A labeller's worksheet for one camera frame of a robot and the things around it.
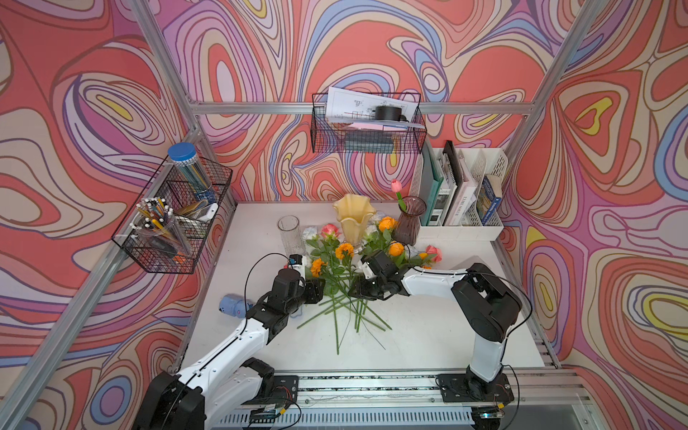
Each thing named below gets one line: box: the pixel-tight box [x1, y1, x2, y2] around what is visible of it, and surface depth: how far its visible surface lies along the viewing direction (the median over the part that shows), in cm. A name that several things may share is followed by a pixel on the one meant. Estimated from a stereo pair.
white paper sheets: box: [326, 86, 426, 129], surface depth 88 cm
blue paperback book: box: [476, 175, 502, 226], surface depth 104 cm
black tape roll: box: [374, 105, 403, 121], surface depth 84 cm
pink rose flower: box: [320, 223, 343, 239], surface depth 107 cm
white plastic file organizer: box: [409, 147, 509, 242], surface depth 103 cm
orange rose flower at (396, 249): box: [388, 241, 405, 257], surface depth 102 cm
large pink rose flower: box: [424, 244, 443, 263], surface depth 100 cm
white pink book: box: [445, 149, 477, 227], surface depth 95 cm
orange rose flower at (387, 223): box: [378, 215, 398, 233], surface depth 107 cm
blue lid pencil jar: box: [167, 141, 213, 194], surface depth 74 cm
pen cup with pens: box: [129, 197, 191, 258], surface depth 63 cm
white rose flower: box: [301, 226, 319, 241], surface depth 104 cm
